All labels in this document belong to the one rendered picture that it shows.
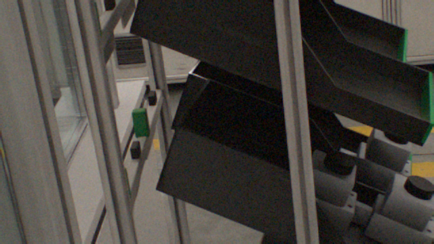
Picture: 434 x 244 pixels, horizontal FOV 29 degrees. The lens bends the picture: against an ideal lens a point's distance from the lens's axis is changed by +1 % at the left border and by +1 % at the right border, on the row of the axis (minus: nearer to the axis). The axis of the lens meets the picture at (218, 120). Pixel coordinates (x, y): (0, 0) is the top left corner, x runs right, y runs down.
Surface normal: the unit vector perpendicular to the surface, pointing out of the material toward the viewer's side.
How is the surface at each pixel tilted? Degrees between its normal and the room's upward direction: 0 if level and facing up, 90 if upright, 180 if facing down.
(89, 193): 0
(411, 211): 89
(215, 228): 0
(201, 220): 1
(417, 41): 90
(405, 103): 25
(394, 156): 90
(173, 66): 90
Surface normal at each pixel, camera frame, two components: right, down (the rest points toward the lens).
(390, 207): -0.28, 0.37
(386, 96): 0.30, -0.84
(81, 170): -0.12, -0.92
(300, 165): -0.04, 0.39
